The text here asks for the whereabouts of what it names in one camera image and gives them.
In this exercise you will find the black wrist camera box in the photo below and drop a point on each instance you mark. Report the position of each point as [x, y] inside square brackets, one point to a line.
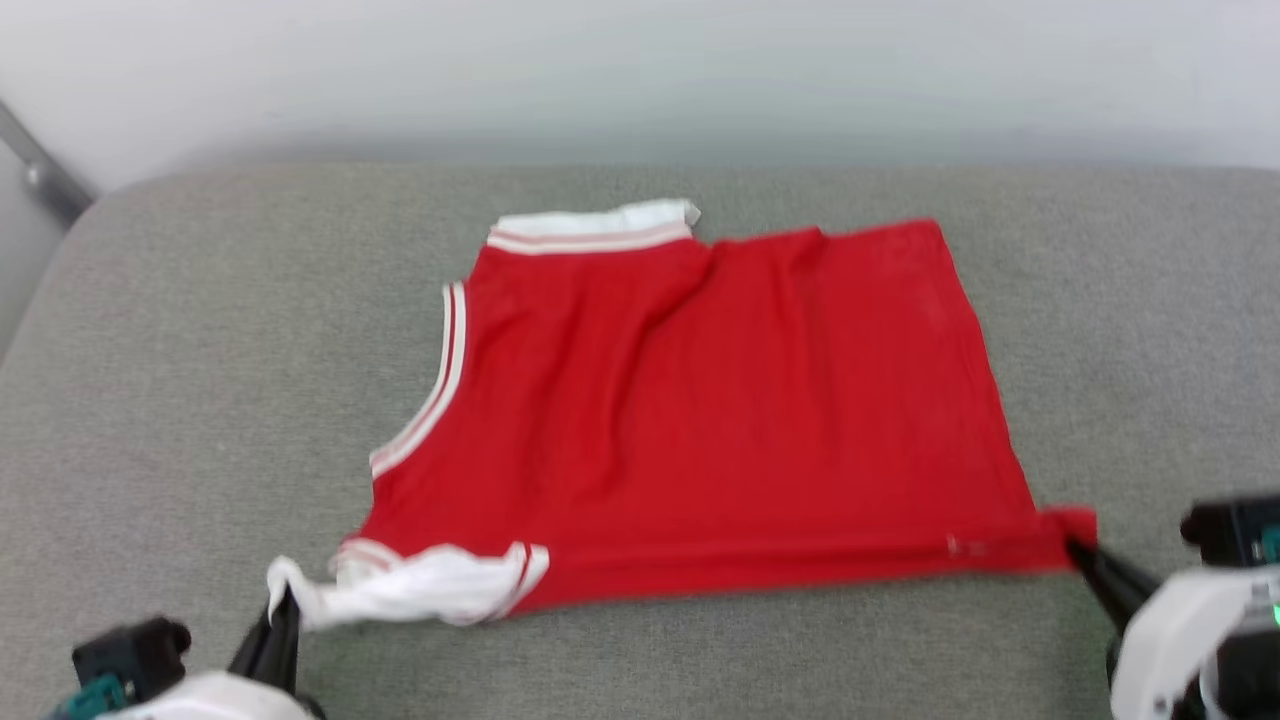
[1235, 530]
[130, 650]

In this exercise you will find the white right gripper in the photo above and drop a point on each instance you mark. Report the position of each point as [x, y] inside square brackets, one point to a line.
[1180, 640]

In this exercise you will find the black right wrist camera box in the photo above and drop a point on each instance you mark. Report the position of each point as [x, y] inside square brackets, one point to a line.
[1235, 530]

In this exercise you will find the grey metal pole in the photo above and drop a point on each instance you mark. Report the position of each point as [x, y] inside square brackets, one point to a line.
[45, 170]

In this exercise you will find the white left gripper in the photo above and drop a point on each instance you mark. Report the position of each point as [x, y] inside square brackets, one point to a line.
[215, 700]

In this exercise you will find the red basketball jersey white trim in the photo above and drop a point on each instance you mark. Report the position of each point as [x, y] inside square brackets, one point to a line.
[700, 420]

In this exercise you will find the grey fabric sofa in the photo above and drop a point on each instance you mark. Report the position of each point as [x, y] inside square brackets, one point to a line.
[200, 400]

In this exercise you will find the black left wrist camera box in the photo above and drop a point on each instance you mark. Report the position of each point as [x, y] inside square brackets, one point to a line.
[130, 650]

